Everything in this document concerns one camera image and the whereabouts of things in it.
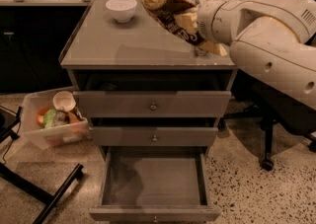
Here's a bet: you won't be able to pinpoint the grey drawer cabinet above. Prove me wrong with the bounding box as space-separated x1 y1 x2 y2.
58 0 247 224

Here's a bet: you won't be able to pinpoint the black metal stand legs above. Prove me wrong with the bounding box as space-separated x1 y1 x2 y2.
0 106 83 224

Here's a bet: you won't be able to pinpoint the orange fruit in bin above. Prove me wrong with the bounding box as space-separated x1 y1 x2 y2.
37 107 50 127

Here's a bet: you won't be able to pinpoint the grey top drawer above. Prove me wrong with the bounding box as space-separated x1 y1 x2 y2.
72 71 233 118

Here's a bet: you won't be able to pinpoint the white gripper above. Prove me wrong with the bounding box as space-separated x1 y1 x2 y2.
174 0 245 56

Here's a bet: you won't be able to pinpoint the crushed silver soda can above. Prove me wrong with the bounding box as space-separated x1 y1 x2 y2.
194 46 207 57

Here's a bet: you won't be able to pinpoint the black office chair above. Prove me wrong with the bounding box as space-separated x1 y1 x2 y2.
224 70 316 171

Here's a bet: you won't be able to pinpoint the grey bottom drawer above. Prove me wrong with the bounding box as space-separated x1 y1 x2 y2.
89 146 220 224

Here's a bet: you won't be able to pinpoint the clear plastic storage bin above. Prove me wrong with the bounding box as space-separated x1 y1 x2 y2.
21 87 90 149

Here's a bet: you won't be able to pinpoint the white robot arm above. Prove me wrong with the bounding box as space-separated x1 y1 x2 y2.
175 0 316 109

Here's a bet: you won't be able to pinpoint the white bowl in bin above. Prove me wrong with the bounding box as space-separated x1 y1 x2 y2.
52 91 76 112

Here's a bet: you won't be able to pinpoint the green item in bin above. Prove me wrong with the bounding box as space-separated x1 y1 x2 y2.
43 109 56 128

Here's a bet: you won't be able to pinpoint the white ceramic bowl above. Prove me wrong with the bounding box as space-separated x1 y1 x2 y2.
106 0 137 23

